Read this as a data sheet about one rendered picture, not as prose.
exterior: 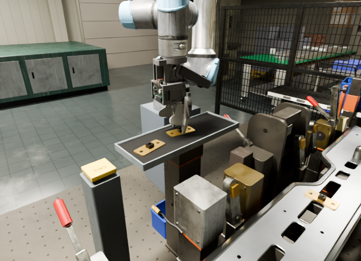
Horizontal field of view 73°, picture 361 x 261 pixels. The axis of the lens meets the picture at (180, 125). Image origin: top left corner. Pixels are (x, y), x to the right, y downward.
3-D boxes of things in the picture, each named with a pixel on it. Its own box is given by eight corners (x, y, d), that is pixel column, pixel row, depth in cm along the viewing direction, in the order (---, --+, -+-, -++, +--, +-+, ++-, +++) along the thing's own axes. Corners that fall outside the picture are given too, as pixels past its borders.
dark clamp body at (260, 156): (247, 252, 88) (262, 162, 72) (222, 232, 96) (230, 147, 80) (259, 241, 92) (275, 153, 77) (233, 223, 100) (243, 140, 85)
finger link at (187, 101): (179, 117, 69) (175, 86, 67) (184, 116, 70) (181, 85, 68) (187, 119, 65) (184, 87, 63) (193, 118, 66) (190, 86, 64)
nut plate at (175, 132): (171, 137, 69) (171, 133, 69) (165, 132, 72) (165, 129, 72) (195, 131, 73) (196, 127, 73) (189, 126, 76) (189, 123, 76)
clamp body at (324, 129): (313, 194, 117) (332, 127, 102) (293, 184, 124) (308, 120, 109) (318, 188, 121) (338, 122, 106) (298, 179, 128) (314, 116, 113)
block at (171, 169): (179, 260, 85) (178, 147, 66) (165, 245, 90) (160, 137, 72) (199, 244, 91) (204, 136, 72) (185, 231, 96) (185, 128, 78)
